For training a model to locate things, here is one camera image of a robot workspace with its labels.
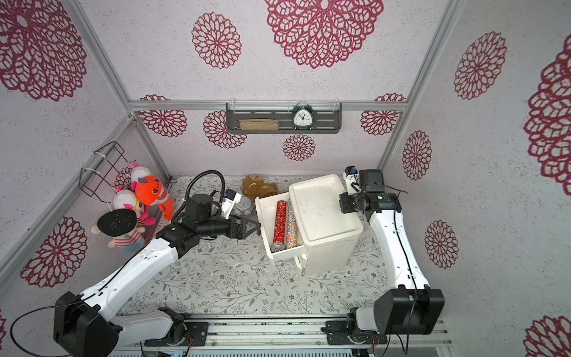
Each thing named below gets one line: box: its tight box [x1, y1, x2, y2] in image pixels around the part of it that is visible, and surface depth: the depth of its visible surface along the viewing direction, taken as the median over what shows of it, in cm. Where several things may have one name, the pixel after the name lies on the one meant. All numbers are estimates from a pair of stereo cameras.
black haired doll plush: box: [90, 208, 146, 254], surface depth 81 cm
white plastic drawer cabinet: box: [289, 174, 364, 276], surface depth 78 cm
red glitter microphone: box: [270, 200, 287, 254], surface depth 80 cm
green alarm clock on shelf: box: [292, 101, 314, 131], surface depth 92 cm
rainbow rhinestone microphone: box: [286, 199, 298, 250], surface depth 79 cm
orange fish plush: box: [135, 175, 174, 222], surface depth 92 cm
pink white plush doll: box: [113, 163, 157, 227], surface depth 89 cm
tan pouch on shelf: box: [239, 119, 280, 131], surface depth 90 cm
